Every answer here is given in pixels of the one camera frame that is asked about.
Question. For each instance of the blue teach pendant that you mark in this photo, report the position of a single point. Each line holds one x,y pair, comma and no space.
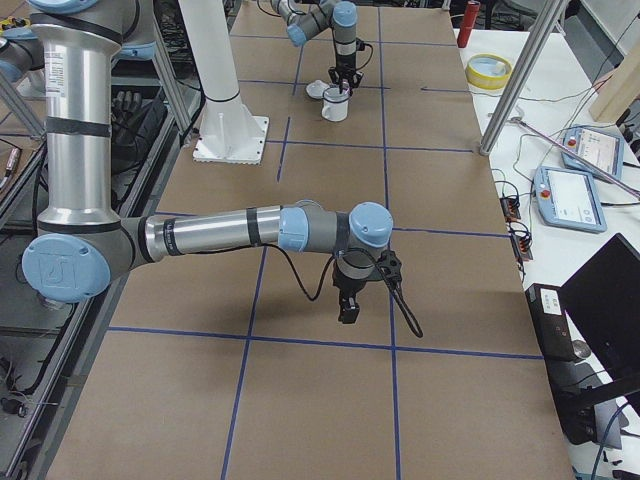
602,148
567,199

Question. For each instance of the black box with label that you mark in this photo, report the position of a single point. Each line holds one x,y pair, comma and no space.
550,323

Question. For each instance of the far blue teach pendant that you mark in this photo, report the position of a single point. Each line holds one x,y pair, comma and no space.
602,148

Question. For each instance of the black laptop computer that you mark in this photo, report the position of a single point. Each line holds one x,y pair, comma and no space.
602,300

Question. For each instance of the aluminium frame post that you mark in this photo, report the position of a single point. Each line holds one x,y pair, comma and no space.
550,14

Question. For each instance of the wooden plank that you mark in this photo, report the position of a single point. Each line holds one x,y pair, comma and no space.
619,91

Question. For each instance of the orange black connector module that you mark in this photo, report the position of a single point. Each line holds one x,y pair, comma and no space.
510,206

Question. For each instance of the white pedestal column with base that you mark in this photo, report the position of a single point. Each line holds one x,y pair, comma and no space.
228,132

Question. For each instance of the near blue teach pendant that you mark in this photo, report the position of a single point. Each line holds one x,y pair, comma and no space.
567,199

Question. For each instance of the yellow tape roll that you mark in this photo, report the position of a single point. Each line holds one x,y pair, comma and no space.
488,71

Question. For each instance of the red cylinder bottle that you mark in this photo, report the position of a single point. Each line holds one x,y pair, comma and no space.
468,21

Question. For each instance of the clear glass funnel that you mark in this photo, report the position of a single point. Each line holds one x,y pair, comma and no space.
332,95

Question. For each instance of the white ceramic lid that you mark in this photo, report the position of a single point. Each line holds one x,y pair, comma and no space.
315,90

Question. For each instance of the white enamel mug blue rim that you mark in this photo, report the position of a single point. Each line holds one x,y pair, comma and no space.
335,112

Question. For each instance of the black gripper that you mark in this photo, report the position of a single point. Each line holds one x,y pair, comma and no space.
348,286
344,65

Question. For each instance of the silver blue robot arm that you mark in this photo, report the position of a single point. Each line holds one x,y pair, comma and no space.
83,245
338,17

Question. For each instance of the metal reacher grabber stick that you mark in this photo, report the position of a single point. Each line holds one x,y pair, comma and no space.
585,162

